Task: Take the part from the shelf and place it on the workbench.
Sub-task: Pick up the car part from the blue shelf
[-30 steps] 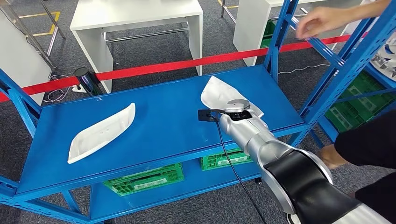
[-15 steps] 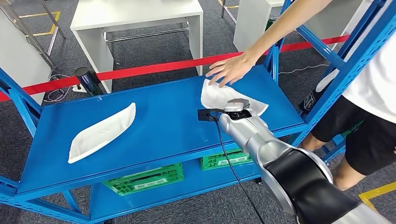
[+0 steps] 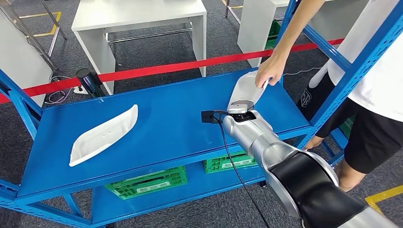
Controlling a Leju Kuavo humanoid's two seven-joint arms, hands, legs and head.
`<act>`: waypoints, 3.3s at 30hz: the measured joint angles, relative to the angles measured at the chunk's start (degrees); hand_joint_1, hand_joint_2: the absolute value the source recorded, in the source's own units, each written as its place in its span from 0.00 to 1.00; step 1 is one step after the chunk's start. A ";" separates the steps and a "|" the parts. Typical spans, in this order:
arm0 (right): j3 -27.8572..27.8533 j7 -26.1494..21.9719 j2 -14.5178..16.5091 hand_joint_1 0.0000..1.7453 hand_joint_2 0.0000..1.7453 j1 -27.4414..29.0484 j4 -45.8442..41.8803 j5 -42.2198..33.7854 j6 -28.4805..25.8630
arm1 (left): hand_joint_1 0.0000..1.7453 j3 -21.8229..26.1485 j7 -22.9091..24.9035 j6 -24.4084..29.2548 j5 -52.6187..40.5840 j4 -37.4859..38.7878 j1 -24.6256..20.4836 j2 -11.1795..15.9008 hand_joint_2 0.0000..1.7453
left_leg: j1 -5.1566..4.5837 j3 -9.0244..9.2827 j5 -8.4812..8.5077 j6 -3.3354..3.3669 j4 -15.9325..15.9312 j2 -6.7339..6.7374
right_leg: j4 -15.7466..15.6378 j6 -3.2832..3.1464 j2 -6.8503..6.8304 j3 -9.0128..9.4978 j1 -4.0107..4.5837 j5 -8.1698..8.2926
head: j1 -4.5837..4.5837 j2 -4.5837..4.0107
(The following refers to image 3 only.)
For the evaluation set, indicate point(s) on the person's left hand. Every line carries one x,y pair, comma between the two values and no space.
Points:
314,143

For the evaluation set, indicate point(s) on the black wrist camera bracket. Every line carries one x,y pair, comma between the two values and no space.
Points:
209,116

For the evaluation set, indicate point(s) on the black stanchion post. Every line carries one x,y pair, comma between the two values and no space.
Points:
89,82

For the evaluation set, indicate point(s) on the person's right forearm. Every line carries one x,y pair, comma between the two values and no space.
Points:
299,25

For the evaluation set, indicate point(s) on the white part with handwriting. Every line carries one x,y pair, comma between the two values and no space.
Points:
245,91

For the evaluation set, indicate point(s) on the person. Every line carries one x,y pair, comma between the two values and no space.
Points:
377,78

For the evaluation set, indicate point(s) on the yellow floor tape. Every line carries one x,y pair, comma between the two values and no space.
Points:
55,26
234,6
381,196

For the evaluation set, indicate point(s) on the white power strip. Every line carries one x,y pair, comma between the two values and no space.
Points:
81,90

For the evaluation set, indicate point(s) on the red barrier belt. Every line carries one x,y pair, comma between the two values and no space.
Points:
163,67

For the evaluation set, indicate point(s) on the white table with metal bars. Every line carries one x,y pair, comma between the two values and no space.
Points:
135,12

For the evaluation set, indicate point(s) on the person's right hand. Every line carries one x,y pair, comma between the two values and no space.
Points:
270,70

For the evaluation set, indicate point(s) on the metal frame stand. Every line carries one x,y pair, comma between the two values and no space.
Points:
53,41

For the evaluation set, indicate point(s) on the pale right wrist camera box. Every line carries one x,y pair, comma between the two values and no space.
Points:
237,109

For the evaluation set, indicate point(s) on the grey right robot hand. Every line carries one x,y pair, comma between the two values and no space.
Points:
244,103

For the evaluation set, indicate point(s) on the large green plastic crate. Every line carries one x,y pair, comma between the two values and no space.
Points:
346,126

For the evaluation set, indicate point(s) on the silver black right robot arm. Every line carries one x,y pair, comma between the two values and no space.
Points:
299,176

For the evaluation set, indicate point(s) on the long white plastic part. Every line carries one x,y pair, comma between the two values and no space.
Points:
104,135

